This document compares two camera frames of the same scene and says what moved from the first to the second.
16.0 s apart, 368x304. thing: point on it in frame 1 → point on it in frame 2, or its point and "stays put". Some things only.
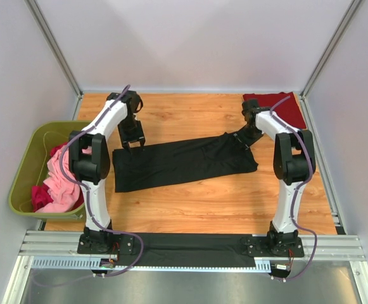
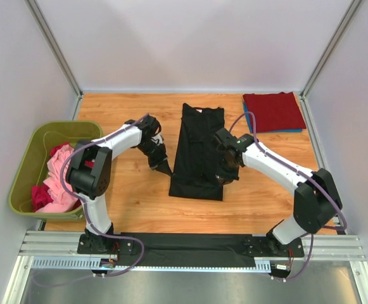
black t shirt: [177, 161] → [197, 158]
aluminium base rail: [58, 249] stays put
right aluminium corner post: [306, 113] stays put
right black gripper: [247, 138] → [225, 173]
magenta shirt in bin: [40, 194] stays put
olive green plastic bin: [31, 167] stays put
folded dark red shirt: [287, 111] stays put
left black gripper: [132, 138] → [158, 159]
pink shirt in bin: [64, 190] stays put
